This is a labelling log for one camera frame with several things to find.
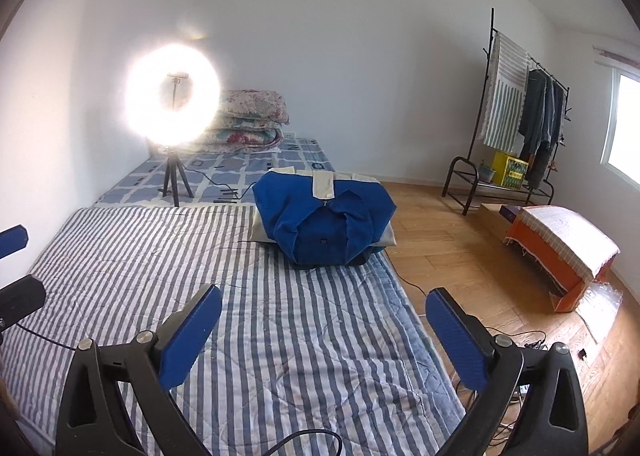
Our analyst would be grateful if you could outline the flat cardboard box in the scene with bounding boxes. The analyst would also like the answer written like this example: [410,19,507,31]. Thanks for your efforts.
[479,203,516,242]

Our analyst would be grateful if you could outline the black floor cables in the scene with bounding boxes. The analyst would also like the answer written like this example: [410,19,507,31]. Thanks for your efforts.
[420,313,551,437]

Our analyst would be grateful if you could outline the black ring light cable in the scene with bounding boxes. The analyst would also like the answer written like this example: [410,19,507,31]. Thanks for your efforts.
[185,167,261,202]

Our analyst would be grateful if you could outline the dark hanging clothes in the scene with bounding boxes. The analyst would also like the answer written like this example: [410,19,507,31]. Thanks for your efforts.
[517,67,567,189]

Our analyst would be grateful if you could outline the window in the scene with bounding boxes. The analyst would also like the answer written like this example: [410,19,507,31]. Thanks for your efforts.
[592,46,640,182]

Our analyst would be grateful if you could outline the dark blue clothes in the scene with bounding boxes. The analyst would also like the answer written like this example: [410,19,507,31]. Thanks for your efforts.
[295,243,388,268]

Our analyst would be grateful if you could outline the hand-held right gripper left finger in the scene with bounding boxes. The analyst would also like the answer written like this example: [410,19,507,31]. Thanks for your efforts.
[54,284,223,456]

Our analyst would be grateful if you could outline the white cloth cover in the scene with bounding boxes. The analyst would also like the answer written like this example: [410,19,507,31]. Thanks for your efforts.
[520,205,621,282]

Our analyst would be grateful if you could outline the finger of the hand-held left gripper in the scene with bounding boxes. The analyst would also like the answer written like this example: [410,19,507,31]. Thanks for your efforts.
[0,274,47,329]
[0,225,29,259]

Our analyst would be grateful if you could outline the yellow crate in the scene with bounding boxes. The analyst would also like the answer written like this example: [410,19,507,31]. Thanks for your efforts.
[491,150,530,188]

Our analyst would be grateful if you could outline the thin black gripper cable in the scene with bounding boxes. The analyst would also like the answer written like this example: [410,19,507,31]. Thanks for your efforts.
[20,322,81,351]

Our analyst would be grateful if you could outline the blue striped quilt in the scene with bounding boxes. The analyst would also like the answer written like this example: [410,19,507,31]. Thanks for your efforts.
[0,203,468,456]

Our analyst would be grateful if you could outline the orange box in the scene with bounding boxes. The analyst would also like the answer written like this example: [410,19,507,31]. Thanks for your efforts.
[505,206,621,313]

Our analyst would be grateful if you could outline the beige and blue work jacket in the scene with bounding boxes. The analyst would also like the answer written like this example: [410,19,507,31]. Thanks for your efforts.
[248,166,399,267]

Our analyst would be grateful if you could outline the black clothes rack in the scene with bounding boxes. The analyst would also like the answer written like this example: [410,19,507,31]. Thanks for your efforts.
[441,8,572,216]

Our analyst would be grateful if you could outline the dark blue box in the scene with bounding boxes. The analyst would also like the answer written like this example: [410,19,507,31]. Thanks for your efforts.
[500,204,531,223]

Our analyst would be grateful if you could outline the blue checkered bed sheet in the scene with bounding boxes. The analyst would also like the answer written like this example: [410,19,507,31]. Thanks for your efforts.
[95,136,337,209]

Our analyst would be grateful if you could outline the clear plastic sheet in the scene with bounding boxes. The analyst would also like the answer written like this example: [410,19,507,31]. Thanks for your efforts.
[575,281,625,344]

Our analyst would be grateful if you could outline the black tripod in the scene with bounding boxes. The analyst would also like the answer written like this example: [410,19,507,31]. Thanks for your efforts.
[159,146,195,208]

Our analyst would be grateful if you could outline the folded floral quilts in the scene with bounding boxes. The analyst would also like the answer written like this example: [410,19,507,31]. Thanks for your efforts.
[192,88,292,153]

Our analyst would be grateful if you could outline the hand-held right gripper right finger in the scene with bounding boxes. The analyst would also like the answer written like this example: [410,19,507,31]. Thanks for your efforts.
[425,287,590,456]

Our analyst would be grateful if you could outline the striped hanging cloth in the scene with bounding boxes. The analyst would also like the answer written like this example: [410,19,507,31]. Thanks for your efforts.
[472,31,533,149]

